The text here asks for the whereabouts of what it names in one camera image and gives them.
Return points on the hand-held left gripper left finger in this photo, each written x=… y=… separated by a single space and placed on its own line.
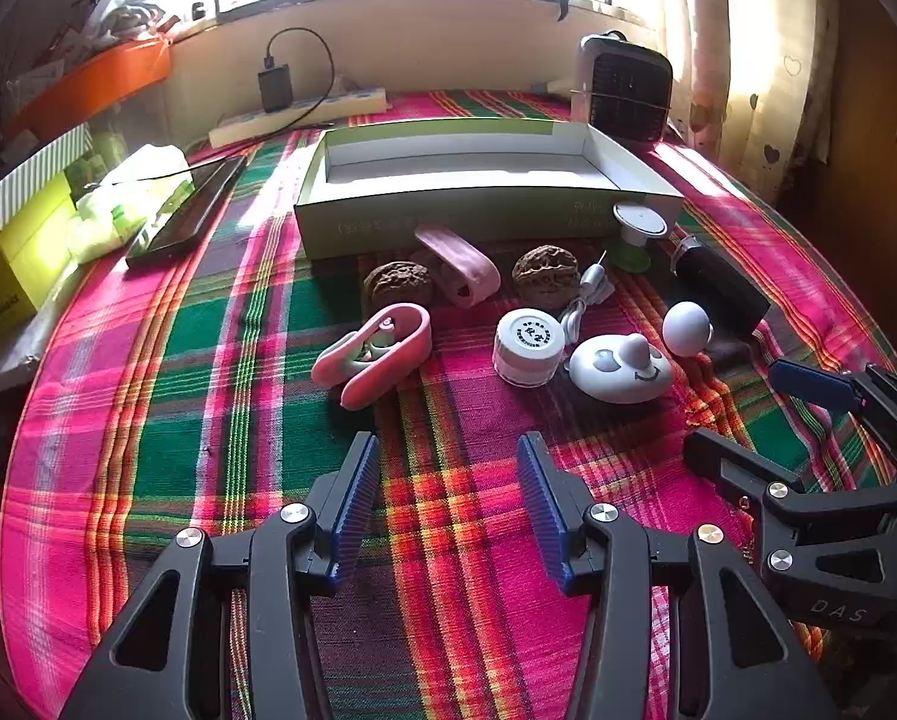
x=354 y=510

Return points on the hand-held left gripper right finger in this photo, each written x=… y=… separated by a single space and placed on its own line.
x=542 y=510

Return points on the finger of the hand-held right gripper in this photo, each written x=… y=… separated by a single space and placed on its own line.
x=812 y=384
x=733 y=465

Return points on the black cylinder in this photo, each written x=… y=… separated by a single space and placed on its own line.
x=718 y=285

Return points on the white egg-shaped gadget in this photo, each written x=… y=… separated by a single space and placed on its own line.
x=684 y=326

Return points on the white face-shaped gadget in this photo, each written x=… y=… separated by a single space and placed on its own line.
x=613 y=379

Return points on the white round jar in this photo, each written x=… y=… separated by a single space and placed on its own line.
x=527 y=345

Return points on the pink earphone case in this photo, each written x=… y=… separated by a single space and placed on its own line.
x=411 y=330

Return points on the brown walnut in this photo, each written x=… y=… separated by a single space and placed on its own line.
x=546 y=274
x=396 y=283

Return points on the green and white cardboard box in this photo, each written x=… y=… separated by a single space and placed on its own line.
x=456 y=202

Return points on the plaid tablecloth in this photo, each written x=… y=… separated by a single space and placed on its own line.
x=193 y=427

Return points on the wooden cabinet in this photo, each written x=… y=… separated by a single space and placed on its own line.
x=868 y=165

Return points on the white disc on green base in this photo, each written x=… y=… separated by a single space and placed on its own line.
x=643 y=219

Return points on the closed pink oval case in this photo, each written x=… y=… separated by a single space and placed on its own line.
x=459 y=262

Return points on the heart print curtain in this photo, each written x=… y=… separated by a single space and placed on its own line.
x=756 y=52

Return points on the black smartphone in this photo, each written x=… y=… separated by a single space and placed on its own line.
x=186 y=214

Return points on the white and black heater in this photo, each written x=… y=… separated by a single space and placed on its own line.
x=632 y=90

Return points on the green tissue packet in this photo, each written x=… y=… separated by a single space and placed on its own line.
x=111 y=217

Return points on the white power strip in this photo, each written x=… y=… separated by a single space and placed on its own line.
x=358 y=97

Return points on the yellow-green box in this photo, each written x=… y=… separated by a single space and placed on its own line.
x=21 y=255

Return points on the black charger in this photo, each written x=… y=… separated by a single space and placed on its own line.
x=276 y=90

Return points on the green striped box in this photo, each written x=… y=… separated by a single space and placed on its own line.
x=43 y=165

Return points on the white plastic bag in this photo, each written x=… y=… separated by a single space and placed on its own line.
x=126 y=7

